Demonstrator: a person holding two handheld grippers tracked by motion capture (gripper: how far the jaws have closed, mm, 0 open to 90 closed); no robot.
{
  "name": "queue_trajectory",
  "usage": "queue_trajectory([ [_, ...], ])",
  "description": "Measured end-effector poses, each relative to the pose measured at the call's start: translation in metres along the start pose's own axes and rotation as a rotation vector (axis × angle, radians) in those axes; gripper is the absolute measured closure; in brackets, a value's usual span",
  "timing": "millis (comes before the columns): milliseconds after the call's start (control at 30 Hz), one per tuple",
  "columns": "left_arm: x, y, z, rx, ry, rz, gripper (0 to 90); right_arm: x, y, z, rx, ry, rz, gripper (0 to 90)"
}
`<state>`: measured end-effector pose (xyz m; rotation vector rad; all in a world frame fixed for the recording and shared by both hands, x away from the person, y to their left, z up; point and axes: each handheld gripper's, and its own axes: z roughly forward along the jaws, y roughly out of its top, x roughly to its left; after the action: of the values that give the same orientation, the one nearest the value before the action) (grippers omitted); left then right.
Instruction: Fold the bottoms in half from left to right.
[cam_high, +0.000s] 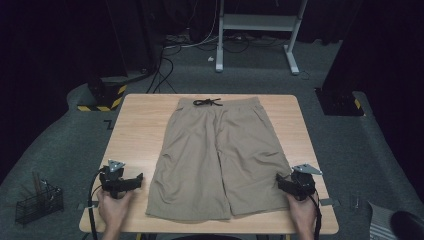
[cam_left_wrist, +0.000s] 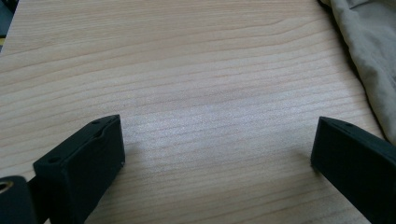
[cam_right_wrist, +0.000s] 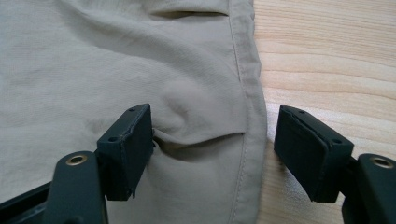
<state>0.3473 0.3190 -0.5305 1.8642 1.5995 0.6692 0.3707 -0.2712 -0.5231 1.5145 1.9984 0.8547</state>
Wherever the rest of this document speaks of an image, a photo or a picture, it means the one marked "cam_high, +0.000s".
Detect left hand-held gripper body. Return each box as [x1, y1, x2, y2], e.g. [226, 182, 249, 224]
[98, 159, 130, 200]

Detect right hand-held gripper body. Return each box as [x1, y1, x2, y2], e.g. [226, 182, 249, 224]
[288, 163, 324, 202]

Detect khaki shorts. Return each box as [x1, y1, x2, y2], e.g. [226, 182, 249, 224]
[145, 96, 295, 222]

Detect person's right hand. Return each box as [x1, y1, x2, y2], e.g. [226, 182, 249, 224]
[286, 192, 318, 234]

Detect person's left hand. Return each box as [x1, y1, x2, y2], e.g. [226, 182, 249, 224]
[96, 187, 135, 232]

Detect grey striped cloth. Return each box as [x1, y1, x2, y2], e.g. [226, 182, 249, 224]
[367, 201, 401, 240]

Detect black yellow striped stand base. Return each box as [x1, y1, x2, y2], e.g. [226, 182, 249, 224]
[76, 76, 129, 113]

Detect black stand base yellow mark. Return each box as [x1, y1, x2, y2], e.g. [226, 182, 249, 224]
[314, 87, 365, 117]

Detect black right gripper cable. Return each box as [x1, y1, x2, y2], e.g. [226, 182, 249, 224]
[309, 193, 323, 240]

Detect black wire basket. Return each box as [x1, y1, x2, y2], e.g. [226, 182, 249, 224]
[14, 179, 65, 226]

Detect black floor cable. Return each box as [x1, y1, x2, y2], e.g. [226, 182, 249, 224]
[145, 45, 178, 95]

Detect white floor cable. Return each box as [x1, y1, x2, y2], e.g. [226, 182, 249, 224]
[164, 0, 222, 50]

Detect white metal stand frame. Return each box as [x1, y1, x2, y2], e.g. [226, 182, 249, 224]
[214, 0, 310, 76]

